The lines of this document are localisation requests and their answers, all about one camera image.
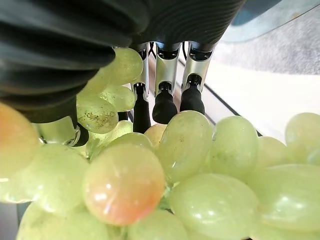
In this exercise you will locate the green grape bunch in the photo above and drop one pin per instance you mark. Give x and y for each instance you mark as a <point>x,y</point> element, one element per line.
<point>190,175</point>

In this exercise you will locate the blue plate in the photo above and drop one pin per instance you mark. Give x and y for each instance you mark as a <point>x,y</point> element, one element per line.
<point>255,22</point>

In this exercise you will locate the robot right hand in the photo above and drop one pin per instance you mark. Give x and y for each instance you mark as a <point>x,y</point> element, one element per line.
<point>62,32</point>

